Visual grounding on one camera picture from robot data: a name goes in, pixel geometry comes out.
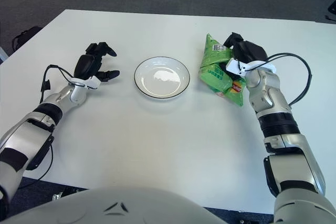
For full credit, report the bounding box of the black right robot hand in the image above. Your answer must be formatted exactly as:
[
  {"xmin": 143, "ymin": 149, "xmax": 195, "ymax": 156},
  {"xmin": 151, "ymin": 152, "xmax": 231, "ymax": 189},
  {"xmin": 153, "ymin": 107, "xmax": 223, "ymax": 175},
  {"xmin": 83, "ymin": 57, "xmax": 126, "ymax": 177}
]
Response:
[{"xmin": 223, "ymin": 32, "xmax": 278, "ymax": 79}]

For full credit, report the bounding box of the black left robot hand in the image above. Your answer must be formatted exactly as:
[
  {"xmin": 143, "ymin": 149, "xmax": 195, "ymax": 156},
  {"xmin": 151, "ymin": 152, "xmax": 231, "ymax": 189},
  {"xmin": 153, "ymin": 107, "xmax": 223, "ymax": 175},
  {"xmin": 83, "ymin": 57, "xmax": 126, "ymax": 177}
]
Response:
[{"xmin": 70, "ymin": 41, "xmax": 121, "ymax": 91}]

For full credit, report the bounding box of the green potato chip bag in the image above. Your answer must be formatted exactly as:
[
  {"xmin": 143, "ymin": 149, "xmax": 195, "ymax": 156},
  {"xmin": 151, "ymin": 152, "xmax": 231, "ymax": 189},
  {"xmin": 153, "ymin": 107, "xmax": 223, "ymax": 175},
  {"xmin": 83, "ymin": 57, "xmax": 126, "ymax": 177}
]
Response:
[{"xmin": 198, "ymin": 33, "xmax": 246, "ymax": 108}]

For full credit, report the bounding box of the white plate with black rim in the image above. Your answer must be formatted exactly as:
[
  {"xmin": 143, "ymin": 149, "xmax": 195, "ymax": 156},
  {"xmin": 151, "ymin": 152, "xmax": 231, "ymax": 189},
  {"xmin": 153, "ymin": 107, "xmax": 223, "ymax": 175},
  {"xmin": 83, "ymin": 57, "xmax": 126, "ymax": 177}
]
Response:
[{"xmin": 134, "ymin": 56, "xmax": 191, "ymax": 101}]

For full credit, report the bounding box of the black bag on floor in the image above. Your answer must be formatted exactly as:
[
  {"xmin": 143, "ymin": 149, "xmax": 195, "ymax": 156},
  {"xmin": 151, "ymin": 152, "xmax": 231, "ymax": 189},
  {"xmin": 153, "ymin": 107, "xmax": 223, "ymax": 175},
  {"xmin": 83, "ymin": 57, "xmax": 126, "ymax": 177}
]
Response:
[{"xmin": 12, "ymin": 26, "xmax": 43, "ymax": 50}]

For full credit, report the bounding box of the black chair base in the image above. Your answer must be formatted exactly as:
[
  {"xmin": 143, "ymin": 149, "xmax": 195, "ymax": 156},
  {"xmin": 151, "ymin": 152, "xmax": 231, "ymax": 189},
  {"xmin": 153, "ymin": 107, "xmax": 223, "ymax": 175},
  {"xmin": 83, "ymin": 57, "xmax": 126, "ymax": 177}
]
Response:
[{"xmin": 324, "ymin": 0, "xmax": 336, "ymax": 22}]

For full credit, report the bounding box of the grey robot torso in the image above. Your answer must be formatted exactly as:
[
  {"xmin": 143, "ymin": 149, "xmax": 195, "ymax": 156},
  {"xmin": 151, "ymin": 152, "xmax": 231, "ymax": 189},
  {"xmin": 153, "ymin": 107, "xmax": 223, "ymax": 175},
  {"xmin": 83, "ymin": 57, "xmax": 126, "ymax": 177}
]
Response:
[{"xmin": 0, "ymin": 187, "xmax": 226, "ymax": 224}]

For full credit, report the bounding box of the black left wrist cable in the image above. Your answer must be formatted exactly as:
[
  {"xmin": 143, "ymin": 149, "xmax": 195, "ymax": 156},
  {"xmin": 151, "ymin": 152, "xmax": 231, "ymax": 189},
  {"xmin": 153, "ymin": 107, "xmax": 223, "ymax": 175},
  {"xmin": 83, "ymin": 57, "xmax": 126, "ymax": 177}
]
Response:
[{"xmin": 39, "ymin": 63, "xmax": 79, "ymax": 104}]

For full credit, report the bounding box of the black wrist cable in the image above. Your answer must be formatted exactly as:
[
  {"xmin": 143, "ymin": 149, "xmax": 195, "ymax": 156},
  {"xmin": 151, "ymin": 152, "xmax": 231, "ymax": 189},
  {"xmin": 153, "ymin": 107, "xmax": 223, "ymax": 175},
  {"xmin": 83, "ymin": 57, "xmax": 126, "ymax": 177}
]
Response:
[
  {"xmin": 39, "ymin": 63, "xmax": 79, "ymax": 104},
  {"xmin": 244, "ymin": 52, "xmax": 313, "ymax": 106}
]

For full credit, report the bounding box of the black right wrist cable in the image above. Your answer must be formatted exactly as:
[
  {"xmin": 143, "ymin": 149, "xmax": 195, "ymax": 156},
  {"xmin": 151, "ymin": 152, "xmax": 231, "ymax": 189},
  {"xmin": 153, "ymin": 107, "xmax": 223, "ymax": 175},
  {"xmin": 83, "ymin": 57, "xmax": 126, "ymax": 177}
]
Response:
[{"xmin": 244, "ymin": 52, "xmax": 313, "ymax": 106}]

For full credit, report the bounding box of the black left elbow cable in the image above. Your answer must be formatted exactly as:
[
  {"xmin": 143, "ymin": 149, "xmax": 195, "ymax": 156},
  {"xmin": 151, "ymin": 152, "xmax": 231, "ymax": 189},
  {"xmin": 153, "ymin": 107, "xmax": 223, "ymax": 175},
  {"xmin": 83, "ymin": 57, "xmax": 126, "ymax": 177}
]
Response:
[{"xmin": 18, "ymin": 134, "xmax": 55, "ymax": 190}]

